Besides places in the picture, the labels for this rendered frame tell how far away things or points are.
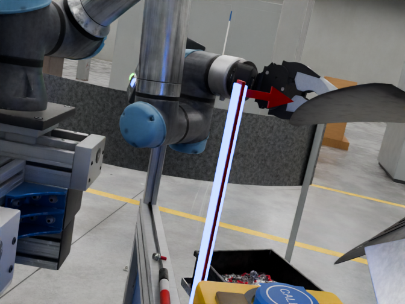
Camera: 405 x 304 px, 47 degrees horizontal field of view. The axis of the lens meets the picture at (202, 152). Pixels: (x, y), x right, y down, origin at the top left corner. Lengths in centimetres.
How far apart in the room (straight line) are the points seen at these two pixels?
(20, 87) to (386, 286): 73
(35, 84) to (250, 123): 169
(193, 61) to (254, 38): 584
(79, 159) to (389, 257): 59
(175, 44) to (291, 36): 421
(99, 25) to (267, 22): 573
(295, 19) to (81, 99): 295
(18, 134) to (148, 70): 33
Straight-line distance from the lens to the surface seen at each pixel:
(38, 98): 99
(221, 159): 51
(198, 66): 85
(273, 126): 260
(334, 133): 881
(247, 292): 30
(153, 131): 74
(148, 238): 89
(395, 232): 81
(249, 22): 672
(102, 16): 102
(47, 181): 97
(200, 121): 86
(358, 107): 55
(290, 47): 494
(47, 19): 100
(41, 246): 102
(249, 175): 260
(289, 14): 497
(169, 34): 76
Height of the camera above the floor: 121
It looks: 12 degrees down
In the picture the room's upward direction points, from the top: 11 degrees clockwise
